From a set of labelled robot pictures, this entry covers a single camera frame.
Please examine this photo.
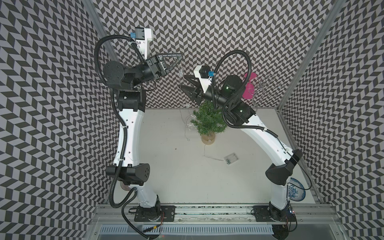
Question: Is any white ribbed vent strip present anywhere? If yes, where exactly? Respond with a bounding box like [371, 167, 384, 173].
[99, 225, 274, 236]

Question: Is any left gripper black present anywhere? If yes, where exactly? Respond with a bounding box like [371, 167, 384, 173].
[129, 53, 182, 89]

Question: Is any clear string light wire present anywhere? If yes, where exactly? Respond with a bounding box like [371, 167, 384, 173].
[177, 67, 229, 163]

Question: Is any blue white patterned plate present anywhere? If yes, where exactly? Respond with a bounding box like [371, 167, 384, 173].
[288, 178, 306, 202]

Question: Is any pink ribbed glass plate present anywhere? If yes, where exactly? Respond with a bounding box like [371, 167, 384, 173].
[120, 182, 131, 192]

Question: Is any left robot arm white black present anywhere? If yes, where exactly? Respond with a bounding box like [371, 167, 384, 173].
[94, 28, 183, 240]

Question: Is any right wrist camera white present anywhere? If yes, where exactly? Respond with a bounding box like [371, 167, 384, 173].
[194, 65, 212, 94]

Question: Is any corner metal post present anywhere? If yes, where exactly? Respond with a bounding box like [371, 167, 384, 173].
[276, 0, 347, 112]
[81, 0, 142, 112]

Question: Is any aluminium front rail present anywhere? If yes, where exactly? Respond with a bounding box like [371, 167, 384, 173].
[90, 203, 341, 225]

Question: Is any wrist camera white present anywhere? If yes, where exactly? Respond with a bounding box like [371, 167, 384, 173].
[194, 65, 212, 94]
[130, 27, 153, 60]

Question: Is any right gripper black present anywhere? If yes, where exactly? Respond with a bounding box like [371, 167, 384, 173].
[178, 74, 232, 109]

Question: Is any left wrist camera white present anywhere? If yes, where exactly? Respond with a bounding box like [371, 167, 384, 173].
[130, 27, 153, 60]

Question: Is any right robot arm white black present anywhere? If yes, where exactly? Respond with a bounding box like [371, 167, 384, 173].
[180, 50, 303, 222]

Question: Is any left corner metal post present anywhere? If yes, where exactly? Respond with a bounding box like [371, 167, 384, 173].
[81, 0, 142, 112]

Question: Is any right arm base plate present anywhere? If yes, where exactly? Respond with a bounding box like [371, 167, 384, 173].
[251, 205, 297, 223]

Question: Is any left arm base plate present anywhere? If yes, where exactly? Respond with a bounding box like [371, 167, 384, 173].
[134, 205, 176, 222]

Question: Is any right corner metal post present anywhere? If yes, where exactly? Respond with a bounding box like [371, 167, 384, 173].
[276, 0, 347, 112]

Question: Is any small green christmas tree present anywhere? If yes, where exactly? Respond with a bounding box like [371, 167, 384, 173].
[191, 101, 227, 145]

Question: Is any pink plastic wine glass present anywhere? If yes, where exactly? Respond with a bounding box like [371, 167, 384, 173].
[242, 73, 258, 100]

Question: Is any clear battery box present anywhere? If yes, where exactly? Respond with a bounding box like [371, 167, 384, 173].
[224, 153, 239, 165]

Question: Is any chrome wire glass rack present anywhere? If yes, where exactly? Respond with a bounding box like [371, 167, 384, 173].
[252, 74, 284, 112]

